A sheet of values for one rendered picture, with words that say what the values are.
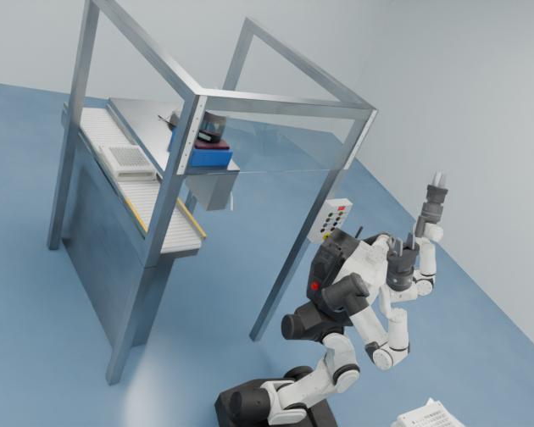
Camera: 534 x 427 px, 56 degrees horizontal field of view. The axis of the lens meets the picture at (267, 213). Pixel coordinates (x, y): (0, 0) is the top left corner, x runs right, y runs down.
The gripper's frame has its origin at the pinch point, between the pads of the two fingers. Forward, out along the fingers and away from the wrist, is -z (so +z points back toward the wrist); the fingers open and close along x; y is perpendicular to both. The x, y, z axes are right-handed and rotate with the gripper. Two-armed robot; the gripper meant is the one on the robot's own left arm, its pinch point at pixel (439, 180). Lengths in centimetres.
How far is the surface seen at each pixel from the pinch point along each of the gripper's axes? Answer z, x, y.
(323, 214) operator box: 32, -51, 33
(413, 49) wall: -120, -365, -122
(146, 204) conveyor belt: 41, -50, 126
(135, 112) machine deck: -4, -39, 136
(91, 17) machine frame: -45, -70, 167
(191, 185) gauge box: 25, -32, 105
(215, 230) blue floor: 83, -197, 78
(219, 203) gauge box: 30, -23, 91
